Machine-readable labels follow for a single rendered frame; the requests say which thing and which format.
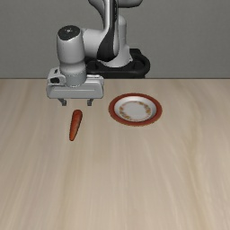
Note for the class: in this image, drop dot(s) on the orange carrot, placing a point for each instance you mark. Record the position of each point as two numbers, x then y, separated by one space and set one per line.
75 124

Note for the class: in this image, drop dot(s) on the red-rimmed white plate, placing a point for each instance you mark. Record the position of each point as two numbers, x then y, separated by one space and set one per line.
135 109

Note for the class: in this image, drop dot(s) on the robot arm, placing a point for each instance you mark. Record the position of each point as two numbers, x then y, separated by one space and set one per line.
109 39

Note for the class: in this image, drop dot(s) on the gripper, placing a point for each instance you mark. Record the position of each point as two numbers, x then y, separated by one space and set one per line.
75 90

